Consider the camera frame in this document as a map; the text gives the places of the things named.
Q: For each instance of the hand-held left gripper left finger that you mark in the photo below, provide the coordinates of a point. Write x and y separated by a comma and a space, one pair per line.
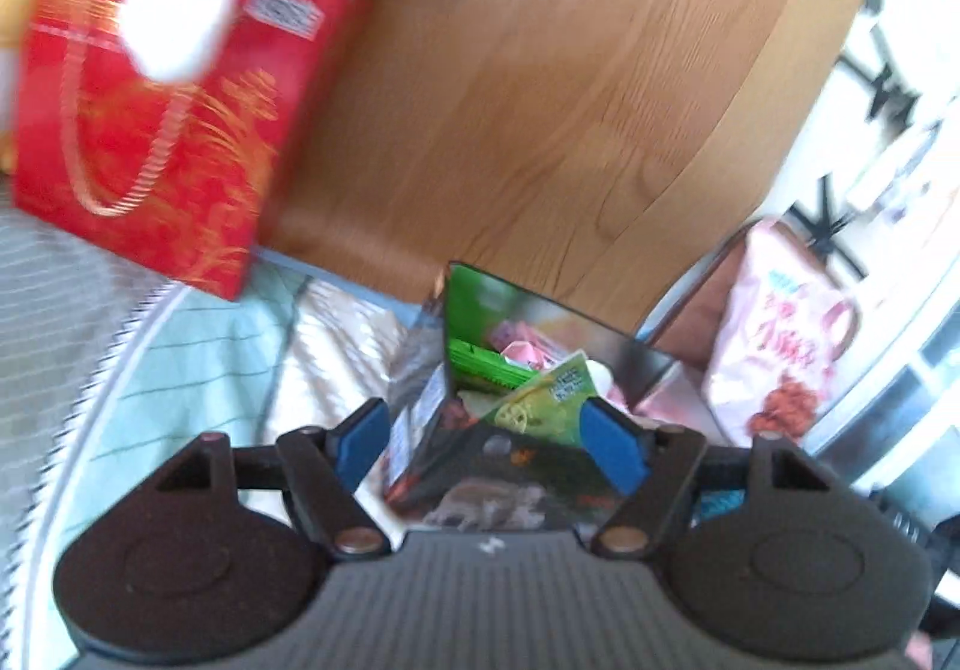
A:
364, 443

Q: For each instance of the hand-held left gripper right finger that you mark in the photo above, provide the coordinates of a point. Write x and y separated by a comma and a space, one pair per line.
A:
611, 449

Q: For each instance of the green noodle snack packet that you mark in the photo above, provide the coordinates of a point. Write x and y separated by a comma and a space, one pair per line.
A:
544, 403

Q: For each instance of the dark printed carton silver inside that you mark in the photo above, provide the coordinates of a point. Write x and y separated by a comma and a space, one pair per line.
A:
517, 482

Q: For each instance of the pink candy box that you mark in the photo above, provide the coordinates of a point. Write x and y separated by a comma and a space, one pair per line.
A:
529, 349

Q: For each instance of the beige satin cloth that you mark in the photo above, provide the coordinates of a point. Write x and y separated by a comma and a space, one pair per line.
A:
337, 347

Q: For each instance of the green striped snack box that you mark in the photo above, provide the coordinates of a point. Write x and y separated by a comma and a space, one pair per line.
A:
484, 364

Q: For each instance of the white framed glass door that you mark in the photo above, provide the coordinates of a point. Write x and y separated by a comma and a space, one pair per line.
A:
900, 392

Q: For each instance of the teal checked blanket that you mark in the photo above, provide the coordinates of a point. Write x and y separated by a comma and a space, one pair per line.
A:
202, 370

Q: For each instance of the pink snack bag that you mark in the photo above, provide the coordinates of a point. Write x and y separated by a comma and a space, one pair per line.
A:
784, 347

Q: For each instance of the striped white bedsheet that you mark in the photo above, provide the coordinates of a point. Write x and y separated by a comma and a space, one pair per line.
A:
45, 377

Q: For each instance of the wooden headboard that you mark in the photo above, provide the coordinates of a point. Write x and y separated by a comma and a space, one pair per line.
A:
570, 100

